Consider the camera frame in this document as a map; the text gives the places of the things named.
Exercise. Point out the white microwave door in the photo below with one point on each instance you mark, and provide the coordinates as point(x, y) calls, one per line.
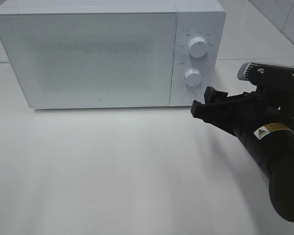
point(91, 60)

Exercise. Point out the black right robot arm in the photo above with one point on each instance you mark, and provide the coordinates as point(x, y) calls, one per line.
point(272, 148)

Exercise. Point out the lower white microwave knob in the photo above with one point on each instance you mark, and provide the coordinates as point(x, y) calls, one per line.
point(192, 77)

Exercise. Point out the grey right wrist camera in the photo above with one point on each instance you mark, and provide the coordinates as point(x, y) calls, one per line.
point(265, 75)

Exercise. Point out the white microwave knob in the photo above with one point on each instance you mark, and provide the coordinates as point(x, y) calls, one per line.
point(192, 77)
point(197, 46)

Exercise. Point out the round door release button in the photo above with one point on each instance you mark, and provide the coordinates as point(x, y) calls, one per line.
point(188, 97)

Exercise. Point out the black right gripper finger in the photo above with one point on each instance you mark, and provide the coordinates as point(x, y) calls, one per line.
point(209, 113)
point(211, 95)

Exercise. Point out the upper white microwave knob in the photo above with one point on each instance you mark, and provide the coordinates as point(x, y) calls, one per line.
point(197, 46)

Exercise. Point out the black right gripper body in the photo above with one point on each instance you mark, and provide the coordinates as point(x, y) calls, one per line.
point(246, 112)

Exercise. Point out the white microwave oven body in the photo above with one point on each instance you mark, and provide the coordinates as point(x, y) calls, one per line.
point(193, 17)

